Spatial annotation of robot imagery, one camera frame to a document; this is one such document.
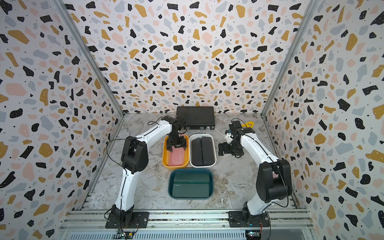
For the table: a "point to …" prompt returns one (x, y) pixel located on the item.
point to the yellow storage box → (165, 155)
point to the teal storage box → (211, 182)
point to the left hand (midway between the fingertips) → (183, 149)
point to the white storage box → (193, 136)
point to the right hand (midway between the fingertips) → (226, 153)
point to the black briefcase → (197, 117)
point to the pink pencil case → (176, 157)
